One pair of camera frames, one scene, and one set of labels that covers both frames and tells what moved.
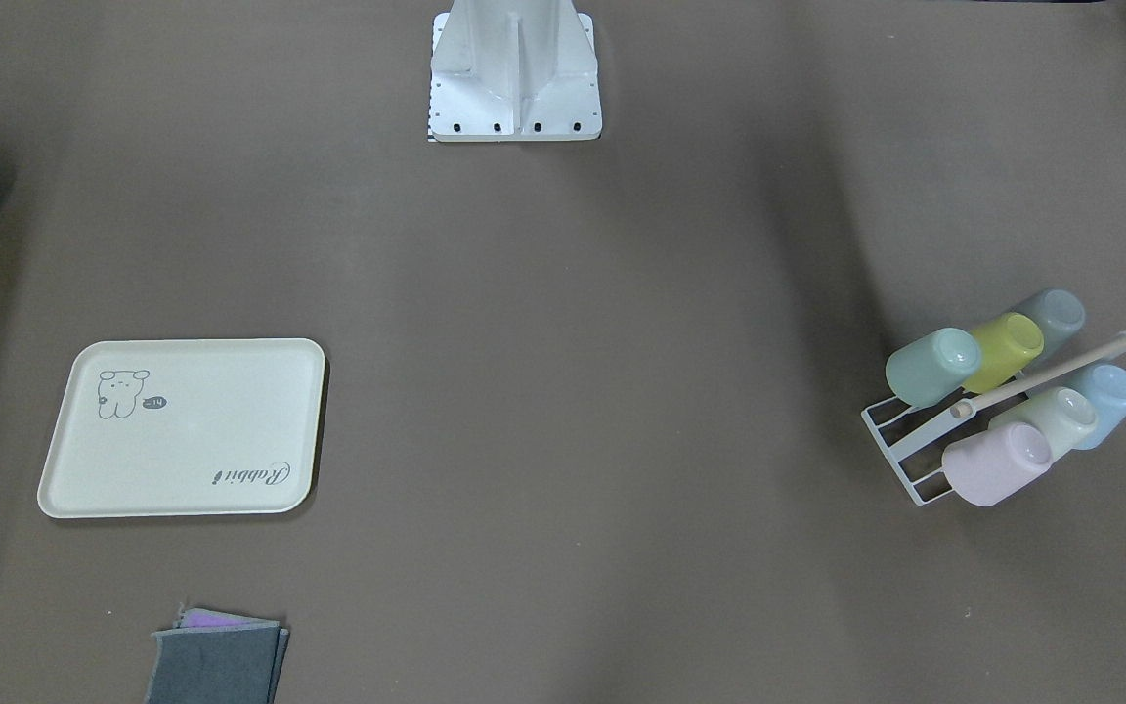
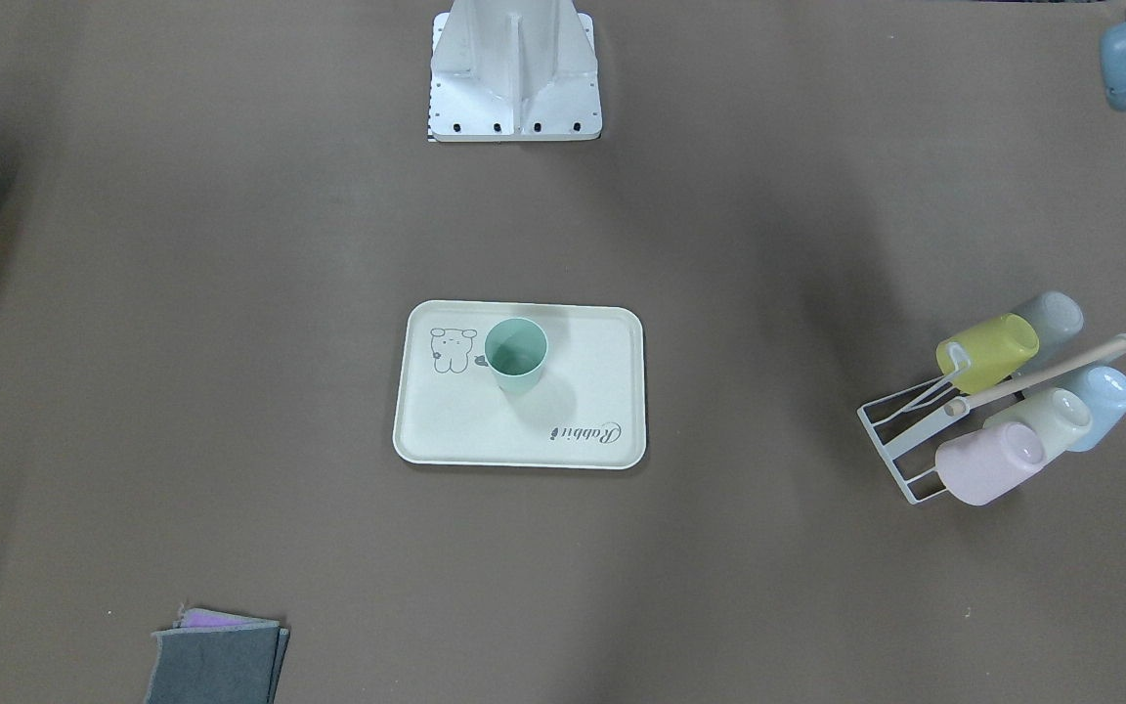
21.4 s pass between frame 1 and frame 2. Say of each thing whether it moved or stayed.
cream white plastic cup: stayed
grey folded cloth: stayed
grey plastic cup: stayed
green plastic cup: moved
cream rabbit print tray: moved
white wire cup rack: stayed
